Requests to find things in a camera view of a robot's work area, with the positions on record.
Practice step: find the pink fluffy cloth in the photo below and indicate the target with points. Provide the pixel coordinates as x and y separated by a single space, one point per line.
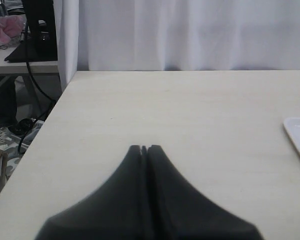
11 28

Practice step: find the black monitor stand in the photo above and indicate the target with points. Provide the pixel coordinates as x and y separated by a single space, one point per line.
40 44

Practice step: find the white backdrop curtain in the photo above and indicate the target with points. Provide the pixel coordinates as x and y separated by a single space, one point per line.
176 35

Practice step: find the white sneaker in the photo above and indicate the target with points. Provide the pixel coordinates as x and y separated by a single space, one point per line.
5 139

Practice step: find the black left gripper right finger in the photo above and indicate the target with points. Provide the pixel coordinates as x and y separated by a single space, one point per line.
181 212

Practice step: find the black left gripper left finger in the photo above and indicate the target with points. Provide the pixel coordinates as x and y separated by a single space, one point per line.
117 210

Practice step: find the white side table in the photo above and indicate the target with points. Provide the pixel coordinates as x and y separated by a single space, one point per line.
10 71

